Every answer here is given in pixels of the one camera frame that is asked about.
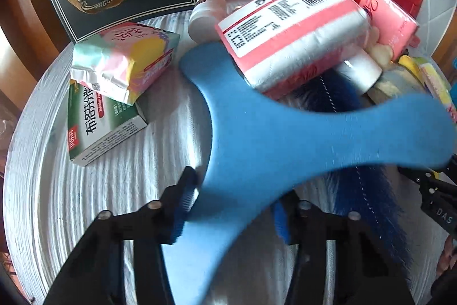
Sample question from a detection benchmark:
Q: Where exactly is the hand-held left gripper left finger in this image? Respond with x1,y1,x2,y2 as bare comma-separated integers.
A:
43,166,201,305

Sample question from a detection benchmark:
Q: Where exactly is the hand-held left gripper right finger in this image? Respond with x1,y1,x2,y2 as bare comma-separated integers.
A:
273,191,416,305

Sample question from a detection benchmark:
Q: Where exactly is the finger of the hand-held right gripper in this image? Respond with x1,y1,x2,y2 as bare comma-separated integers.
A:
398,155,457,186

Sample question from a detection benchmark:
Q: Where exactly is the blue foam boomerang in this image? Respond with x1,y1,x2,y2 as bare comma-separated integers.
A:
161,42,457,305

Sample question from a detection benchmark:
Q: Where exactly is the pastel soft packet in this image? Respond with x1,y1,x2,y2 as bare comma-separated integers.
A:
70,22,181,105

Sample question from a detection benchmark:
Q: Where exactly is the pink white tissue pack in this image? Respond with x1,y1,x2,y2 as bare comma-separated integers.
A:
215,0,372,101

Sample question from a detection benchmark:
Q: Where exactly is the person's right hand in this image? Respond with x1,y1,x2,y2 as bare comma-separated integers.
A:
438,237,457,279

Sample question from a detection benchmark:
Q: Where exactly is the white ribbed table cover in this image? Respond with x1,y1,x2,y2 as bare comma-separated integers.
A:
2,10,457,305

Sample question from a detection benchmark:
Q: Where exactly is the yellow plastic piece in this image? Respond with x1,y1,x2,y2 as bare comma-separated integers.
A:
398,55,427,79

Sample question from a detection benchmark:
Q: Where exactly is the green white medicine box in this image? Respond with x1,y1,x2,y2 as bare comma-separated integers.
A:
67,80,149,167

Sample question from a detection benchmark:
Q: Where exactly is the silver white cylinder bottle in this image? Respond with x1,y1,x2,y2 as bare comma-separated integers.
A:
336,49,382,95

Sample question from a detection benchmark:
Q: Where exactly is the small pink carton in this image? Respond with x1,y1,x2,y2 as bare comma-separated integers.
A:
359,0,420,61

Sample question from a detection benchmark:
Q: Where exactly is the white pill bottle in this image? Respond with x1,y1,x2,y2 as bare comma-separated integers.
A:
189,0,227,41

